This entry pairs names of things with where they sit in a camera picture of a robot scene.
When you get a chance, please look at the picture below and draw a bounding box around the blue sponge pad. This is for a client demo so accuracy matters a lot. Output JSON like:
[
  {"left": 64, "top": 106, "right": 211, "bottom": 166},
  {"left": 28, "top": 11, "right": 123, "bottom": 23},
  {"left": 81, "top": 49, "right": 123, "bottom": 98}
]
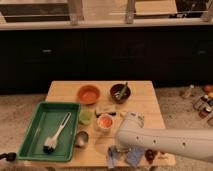
[{"left": 125, "top": 148, "right": 144, "bottom": 167}]

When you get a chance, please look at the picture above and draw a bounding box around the white cup orange inside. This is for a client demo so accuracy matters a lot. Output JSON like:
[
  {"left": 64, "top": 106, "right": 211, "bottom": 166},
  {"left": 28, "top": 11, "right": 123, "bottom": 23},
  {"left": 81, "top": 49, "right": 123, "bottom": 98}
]
[{"left": 97, "top": 114, "right": 113, "bottom": 132}]

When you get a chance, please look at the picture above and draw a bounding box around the small metal cup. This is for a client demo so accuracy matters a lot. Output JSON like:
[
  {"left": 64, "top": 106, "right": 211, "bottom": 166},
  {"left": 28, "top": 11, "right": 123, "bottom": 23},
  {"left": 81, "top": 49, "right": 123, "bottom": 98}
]
[{"left": 75, "top": 131, "right": 89, "bottom": 148}]

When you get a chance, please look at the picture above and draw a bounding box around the blue grey towel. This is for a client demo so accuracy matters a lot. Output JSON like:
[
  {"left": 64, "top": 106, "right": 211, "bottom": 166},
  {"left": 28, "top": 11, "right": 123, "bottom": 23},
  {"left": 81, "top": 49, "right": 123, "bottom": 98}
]
[{"left": 107, "top": 146, "right": 120, "bottom": 169}]

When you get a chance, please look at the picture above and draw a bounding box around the yellow banana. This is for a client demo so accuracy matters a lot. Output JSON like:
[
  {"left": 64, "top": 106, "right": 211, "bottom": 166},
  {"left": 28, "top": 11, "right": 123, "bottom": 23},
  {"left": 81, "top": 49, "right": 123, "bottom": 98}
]
[{"left": 119, "top": 111, "right": 127, "bottom": 118}]

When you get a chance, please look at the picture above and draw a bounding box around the green utensil in bowl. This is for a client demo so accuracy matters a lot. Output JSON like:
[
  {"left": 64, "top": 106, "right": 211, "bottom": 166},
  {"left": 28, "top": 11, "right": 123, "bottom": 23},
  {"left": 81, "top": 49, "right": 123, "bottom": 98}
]
[{"left": 116, "top": 83, "right": 128, "bottom": 100}]

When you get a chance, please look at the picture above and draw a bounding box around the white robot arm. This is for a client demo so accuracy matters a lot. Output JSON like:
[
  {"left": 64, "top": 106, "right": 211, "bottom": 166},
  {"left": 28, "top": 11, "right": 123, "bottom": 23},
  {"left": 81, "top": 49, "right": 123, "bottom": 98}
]
[{"left": 115, "top": 112, "right": 213, "bottom": 163}]

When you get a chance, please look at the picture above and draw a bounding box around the dark cabinet counter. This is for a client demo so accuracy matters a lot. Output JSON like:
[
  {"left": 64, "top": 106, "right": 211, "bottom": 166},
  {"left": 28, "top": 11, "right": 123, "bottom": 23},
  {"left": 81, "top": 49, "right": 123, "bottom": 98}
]
[{"left": 0, "top": 20, "right": 213, "bottom": 94}]

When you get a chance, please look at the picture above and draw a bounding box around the black object at corner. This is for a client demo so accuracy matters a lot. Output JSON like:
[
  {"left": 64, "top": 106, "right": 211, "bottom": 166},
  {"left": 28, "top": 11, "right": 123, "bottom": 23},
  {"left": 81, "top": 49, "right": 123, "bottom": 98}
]
[{"left": 0, "top": 152, "right": 16, "bottom": 162}]

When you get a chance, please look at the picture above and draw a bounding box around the red grape bunch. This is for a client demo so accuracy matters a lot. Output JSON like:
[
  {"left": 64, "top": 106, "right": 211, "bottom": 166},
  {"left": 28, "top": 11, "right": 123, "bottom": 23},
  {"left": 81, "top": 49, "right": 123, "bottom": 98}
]
[{"left": 145, "top": 149, "right": 164, "bottom": 164}]

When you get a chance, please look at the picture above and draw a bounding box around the green plastic tray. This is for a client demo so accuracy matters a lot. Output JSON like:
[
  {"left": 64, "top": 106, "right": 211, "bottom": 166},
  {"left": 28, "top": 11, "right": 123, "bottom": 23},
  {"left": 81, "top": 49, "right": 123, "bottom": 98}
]
[{"left": 18, "top": 102, "right": 81, "bottom": 162}]

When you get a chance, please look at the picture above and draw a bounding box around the dark brown bowl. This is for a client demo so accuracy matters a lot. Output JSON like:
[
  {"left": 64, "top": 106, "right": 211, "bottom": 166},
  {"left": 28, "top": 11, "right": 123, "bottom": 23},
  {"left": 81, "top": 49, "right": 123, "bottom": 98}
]
[{"left": 110, "top": 83, "right": 131, "bottom": 104}]

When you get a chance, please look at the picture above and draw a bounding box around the wooden table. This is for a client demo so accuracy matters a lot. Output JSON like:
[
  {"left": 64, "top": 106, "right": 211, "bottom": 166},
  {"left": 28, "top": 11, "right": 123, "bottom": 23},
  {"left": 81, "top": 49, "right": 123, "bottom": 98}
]
[{"left": 23, "top": 80, "right": 177, "bottom": 168}]

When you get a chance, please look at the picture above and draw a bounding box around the orange red bowl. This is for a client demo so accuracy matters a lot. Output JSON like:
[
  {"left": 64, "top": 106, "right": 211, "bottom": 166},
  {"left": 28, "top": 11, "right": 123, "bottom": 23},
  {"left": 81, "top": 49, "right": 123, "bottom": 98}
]
[{"left": 77, "top": 85, "right": 100, "bottom": 105}]

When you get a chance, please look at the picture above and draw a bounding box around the green plastic cup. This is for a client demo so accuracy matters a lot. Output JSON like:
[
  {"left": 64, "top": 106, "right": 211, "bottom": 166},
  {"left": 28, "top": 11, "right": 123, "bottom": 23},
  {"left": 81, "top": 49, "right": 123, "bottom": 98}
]
[{"left": 79, "top": 110, "right": 93, "bottom": 125}]

